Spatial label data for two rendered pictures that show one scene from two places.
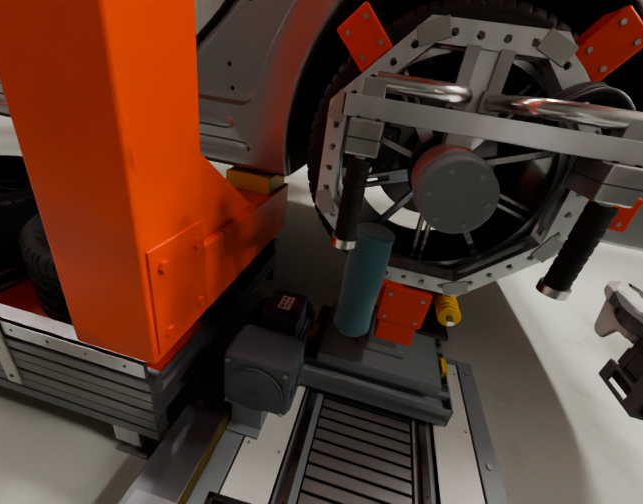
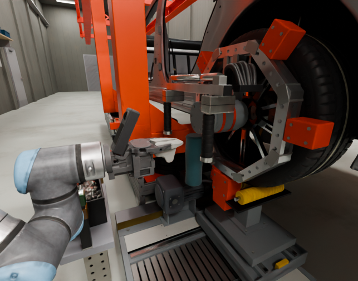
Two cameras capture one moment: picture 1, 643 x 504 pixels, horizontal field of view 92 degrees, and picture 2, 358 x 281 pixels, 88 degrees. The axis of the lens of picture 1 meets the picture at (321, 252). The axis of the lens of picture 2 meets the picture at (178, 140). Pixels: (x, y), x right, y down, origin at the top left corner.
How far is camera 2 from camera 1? 78 cm
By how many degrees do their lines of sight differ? 53
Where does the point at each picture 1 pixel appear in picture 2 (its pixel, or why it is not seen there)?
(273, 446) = (166, 232)
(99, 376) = not seen: hidden behind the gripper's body
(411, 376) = (240, 243)
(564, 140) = (200, 88)
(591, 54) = (264, 45)
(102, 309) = not seen: hidden behind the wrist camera
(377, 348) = (235, 221)
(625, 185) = (205, 103)
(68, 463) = (126, 203)
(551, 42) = (248, 46)
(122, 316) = not seen: hidden behind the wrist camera
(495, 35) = (231, 49)
